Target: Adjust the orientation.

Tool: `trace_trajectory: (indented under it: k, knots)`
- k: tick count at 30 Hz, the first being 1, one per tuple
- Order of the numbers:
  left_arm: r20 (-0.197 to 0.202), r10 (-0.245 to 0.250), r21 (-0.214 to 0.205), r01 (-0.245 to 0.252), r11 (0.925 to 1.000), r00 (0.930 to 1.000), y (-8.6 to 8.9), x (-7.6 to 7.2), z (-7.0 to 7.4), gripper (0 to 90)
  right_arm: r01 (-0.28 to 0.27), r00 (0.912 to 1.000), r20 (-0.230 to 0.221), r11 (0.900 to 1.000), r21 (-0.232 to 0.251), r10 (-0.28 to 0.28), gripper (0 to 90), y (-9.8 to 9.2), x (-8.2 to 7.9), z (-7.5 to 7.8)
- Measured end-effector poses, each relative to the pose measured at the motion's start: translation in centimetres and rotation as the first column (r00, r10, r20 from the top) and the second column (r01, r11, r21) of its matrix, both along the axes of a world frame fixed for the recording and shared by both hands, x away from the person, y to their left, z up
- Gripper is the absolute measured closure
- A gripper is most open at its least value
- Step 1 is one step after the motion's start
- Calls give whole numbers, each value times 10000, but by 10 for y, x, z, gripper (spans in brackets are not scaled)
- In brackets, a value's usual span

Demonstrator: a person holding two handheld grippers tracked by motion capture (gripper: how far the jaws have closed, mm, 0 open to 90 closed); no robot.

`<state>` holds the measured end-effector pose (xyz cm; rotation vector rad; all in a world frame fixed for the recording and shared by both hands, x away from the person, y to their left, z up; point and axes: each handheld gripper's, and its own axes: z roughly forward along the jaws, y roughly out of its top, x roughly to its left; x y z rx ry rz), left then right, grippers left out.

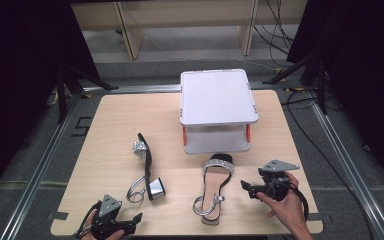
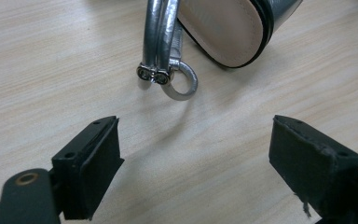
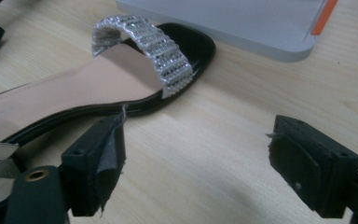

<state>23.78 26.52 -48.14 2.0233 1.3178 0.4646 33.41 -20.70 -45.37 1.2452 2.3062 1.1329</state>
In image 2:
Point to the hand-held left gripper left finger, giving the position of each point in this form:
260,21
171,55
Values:
87,174

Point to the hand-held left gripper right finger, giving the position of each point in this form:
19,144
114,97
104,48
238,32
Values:
310,168

